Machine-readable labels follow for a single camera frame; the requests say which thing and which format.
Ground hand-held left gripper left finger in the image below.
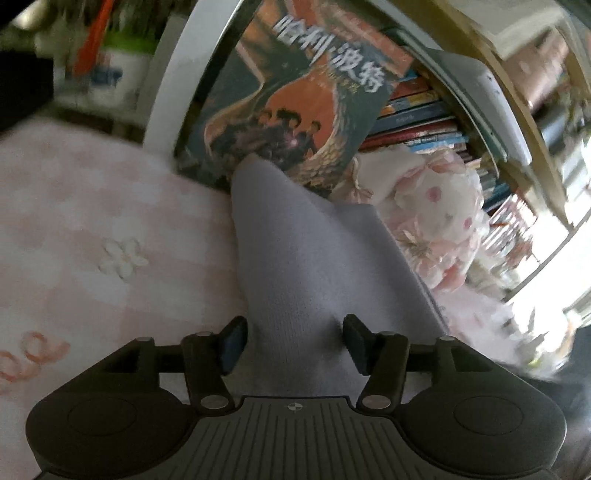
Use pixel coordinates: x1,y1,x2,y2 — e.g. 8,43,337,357
98,315,249,414

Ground pink checked blanket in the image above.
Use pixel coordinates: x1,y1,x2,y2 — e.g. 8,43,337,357
0,115,536,462

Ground white pink plush toy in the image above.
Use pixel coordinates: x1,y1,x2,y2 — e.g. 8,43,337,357
353,148,485,292

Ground lavender and beige sweater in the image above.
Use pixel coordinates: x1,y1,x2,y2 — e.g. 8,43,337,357
230,154,451,403

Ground orange plastic tool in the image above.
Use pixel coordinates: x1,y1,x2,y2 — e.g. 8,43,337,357
73,0,116,77

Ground white frame post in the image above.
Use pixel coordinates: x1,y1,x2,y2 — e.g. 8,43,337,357
142,0,246,163

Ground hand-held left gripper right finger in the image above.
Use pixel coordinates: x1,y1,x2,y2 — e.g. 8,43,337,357
343,314,498,414

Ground wooden bookshelf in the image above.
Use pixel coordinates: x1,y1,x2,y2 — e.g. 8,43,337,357
379,0,591,232

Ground white tub with green lid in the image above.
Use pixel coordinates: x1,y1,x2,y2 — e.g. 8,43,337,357
53,37,156,112

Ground row of upright books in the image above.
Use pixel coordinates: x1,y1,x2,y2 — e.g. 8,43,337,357
471,157,543,260

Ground illustrated book box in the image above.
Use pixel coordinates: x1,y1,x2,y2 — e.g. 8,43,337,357
175,0,414,200

